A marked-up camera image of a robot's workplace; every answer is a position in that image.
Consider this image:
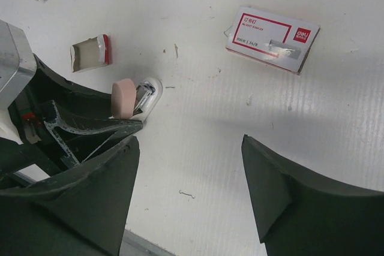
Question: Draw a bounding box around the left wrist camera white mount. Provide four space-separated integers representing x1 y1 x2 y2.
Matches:
1 20 37 144

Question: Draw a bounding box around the pink white mini stapler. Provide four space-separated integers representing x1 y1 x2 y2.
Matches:
111 77 163 122

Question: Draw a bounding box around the aluminium front rail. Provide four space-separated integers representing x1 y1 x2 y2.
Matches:
119 230 175 256

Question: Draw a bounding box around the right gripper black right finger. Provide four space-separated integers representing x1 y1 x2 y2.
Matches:
241 135 383 255

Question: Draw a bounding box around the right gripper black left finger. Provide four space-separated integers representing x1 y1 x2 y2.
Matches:
1 136 140 255

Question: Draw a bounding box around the torn red white box flap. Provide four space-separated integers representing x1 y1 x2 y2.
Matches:
70 34 112 73

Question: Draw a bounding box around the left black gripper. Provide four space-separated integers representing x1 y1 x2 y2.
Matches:
1 56 143 178

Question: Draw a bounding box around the red white staple box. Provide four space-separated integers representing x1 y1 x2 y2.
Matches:
224 6 320 74

